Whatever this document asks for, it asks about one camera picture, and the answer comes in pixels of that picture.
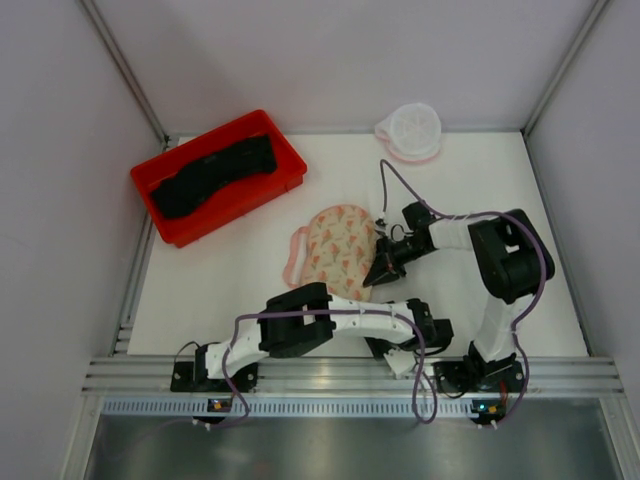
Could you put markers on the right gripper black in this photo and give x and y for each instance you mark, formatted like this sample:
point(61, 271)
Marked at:
point(391, 258)

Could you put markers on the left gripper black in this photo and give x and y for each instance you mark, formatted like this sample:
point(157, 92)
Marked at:
point(432, 336)

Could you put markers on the floral pink laundry bag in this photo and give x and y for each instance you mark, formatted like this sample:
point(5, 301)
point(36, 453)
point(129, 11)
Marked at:
point(337, 248)

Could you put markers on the white mesh laundry bag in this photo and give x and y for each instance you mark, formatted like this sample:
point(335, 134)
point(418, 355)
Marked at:
point(411, 133)

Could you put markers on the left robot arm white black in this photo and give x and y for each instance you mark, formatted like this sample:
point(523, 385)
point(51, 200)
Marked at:
point(301, 320)

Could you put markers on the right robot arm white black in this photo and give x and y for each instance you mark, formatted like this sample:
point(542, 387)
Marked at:
point(513, 264)

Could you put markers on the black bra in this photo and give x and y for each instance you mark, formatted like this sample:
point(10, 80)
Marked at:
point(182, 194)

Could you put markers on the red plastic bin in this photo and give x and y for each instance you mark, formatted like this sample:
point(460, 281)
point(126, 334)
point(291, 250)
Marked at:
point(232, 201)

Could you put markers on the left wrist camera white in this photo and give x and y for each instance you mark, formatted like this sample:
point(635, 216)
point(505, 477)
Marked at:
point(400, 362)

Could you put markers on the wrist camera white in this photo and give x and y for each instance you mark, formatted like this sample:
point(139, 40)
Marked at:
point(400, 362)
point(381, 225)

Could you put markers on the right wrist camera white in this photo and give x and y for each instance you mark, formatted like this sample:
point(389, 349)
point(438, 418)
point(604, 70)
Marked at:
point(381, 225)

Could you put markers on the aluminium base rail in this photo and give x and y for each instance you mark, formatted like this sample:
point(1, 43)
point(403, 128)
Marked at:
point(550, 377)

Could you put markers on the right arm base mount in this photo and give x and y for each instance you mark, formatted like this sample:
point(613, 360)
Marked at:
point(456, 377)

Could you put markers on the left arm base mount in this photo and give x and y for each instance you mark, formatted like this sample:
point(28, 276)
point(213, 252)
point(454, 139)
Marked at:
point(187, 377)

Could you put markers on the slotted cable duct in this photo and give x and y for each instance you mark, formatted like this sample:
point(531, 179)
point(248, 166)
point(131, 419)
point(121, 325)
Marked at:
point(299, 407)

